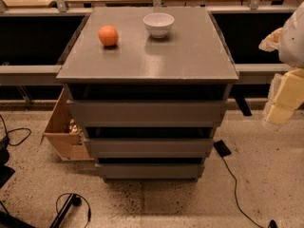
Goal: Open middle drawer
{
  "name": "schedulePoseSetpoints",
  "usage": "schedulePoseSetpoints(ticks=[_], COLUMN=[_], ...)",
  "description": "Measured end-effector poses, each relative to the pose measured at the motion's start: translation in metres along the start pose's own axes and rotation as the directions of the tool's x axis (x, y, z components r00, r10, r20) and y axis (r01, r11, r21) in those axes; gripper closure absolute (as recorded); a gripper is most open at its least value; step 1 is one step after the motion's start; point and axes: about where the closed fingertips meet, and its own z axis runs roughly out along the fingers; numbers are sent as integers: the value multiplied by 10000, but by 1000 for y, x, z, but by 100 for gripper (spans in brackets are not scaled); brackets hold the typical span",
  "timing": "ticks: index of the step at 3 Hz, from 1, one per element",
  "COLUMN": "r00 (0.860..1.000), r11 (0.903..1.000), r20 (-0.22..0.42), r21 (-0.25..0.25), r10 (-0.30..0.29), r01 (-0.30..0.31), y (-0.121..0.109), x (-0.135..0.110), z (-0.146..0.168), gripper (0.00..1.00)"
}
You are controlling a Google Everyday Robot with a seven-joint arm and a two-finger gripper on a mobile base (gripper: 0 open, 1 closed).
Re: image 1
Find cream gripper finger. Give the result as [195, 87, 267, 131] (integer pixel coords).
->
[258, 28, 282, 52]

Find cardboard box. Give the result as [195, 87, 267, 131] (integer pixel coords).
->
[44, 89, 91, 161]

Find grey drawer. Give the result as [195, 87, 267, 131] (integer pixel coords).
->
[85, 139, 213, 159]
[95, 163, 204, 180]
[66, 100, 228, 127]

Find grey top drawer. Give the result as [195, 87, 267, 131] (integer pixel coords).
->
[66, 100, 228, 127]

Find grey metal rail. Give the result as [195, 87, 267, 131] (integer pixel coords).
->
[0, 66, 61, 86]
[235, 64, 291, 85]

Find black cable left floor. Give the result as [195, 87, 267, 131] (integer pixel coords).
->
[0, 114, 32, 147]

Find grey metal rail right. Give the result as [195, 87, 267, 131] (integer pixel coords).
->
[235, 64, 291, 85]

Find grey metal rail left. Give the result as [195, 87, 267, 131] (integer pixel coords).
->
[0, 66, 61, 86]

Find grey drawer cabinet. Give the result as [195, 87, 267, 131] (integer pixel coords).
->
[56, 6, 239, 183]

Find grey bottom drawer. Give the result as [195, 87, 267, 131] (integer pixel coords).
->
[95, 163, 204, 180]

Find white bowl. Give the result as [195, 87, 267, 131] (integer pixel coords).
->
[143, 12, 175, 38]

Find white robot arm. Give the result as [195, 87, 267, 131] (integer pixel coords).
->
[258, 2, 304, 129]

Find black power adapter with cable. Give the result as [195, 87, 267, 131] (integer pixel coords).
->
[214, 140, 278, 228]

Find orange fruit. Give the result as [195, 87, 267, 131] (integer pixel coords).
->
[98, 25, 119, 47]

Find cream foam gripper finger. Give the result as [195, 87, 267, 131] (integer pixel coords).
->
[263, 69, 304, 125]

